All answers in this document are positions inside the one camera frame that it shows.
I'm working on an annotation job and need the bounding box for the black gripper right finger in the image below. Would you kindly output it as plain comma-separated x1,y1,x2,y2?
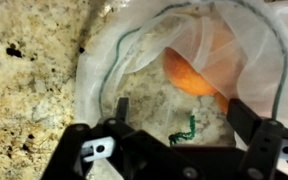
227,99,262,145

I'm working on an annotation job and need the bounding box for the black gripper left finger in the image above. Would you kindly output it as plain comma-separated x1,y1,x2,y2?
115,97,129,122

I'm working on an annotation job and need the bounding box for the orange peach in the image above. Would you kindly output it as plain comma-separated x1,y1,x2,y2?
162,46,218,98

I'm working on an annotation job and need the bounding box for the white mesh produce bag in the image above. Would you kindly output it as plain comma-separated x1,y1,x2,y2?
75,0,288,145

